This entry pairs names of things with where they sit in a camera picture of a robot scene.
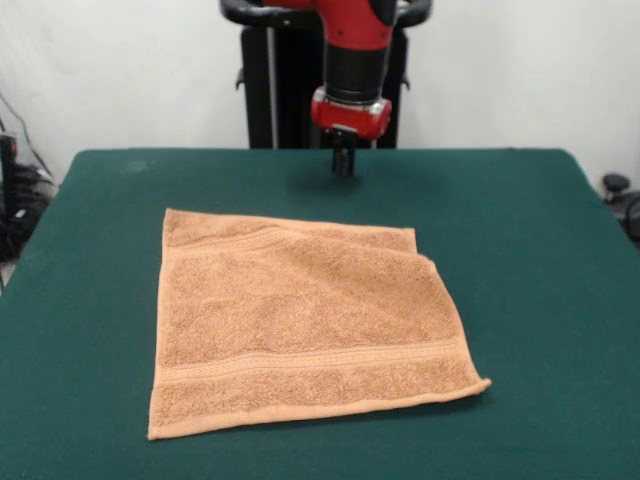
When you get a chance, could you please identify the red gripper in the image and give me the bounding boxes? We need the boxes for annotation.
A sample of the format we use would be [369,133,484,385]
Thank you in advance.
[310,87,394,178]

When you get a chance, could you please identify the tan terry cloth towel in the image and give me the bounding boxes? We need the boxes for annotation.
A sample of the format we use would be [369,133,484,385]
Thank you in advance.
[146,207,493,442]

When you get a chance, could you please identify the dark green table cloth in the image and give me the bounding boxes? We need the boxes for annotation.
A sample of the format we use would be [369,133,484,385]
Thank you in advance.
[0,147,640,480]

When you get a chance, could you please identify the black electronics box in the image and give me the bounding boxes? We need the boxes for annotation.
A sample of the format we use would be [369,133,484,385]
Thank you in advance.
[0,132,20,262]

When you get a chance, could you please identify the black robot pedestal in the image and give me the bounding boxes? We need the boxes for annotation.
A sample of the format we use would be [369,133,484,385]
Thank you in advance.
[219,0,434,150]

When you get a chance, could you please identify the black cable bundle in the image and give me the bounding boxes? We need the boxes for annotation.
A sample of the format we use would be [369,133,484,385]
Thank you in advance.
[13,164,60,211]

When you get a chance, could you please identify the grey wall cable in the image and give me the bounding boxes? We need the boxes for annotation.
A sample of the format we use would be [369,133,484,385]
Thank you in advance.
[0,92,56,181]

